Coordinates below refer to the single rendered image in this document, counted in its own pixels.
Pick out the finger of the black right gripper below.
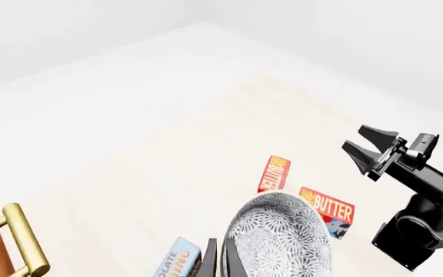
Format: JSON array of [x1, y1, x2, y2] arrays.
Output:
[[341, 138, 381, 175], [357, 124, 400, 152]]

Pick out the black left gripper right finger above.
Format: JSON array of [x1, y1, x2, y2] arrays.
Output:
[[220, 235, 251, 277]]

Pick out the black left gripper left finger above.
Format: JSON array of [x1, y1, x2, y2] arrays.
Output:
[[197, 238, 219, 277]]

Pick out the blue chocolate pudding box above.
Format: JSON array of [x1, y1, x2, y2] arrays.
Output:
[[152, 235, 203, 277]]

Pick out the red butter box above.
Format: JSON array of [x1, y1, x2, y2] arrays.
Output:
[[298, 185, 357, 241], [256, 155, 292, 195]]

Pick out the brass drawer handle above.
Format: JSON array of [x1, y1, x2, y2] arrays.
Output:
[[0, 202, 52, 277]]

